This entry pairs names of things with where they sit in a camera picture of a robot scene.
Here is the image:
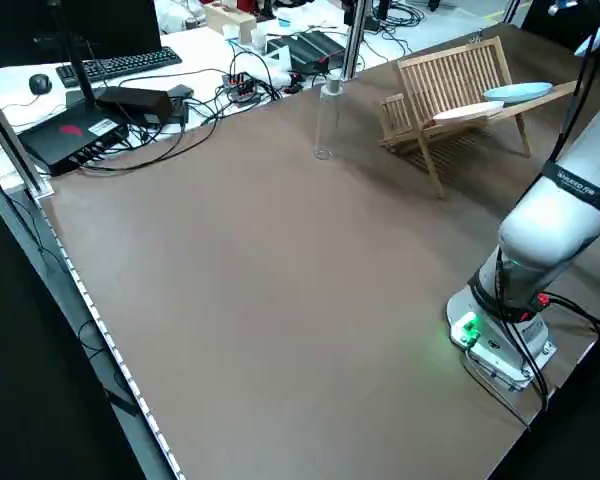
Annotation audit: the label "pale plate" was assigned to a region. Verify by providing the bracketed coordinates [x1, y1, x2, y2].
[431, 100, 506, 127]

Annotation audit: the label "blue plate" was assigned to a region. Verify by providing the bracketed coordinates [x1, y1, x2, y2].
[482, 81, 555, 106]

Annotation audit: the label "wooden plate rack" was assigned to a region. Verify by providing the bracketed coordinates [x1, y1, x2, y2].
[378, 35, 580, 200]

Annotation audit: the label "clear bottle white cap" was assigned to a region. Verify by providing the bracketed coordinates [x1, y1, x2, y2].
[313, 77, 344, 161]

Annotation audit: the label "grey hub red plugs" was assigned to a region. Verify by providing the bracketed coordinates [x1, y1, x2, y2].
[221, 71, 262, 105]

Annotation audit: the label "small black adapter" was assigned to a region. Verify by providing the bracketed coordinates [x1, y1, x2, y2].
[165, 83, 197, 129]

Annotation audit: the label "black ribbed device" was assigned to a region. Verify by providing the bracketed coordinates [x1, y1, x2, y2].
[265, 29, 347, 72]

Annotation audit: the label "black power adapter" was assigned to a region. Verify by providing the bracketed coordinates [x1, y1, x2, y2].
[96, 85, 175, 123]

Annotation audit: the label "wooden box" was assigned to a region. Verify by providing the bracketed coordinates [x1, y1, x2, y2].
[202, 3, 258, 40]

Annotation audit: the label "black box red logo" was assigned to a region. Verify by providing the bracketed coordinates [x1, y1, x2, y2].
[17, 102, 131, 177]

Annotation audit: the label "black keyboard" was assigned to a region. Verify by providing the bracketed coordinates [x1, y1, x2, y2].
[54, 45, 184, 89]

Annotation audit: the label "black monitor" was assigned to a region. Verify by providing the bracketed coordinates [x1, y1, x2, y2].
[52, 0, 164, 62]

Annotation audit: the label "black mouse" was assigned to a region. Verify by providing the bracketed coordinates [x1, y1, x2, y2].
[28, 72, 53, 96]

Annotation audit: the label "aluminium frame post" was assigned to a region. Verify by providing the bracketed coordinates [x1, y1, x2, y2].
[340, 0, 372, 82]
[0, 66, 56, 200]

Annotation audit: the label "grey table edge frame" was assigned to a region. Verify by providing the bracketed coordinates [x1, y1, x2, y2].
[29, 192, 187, 480]

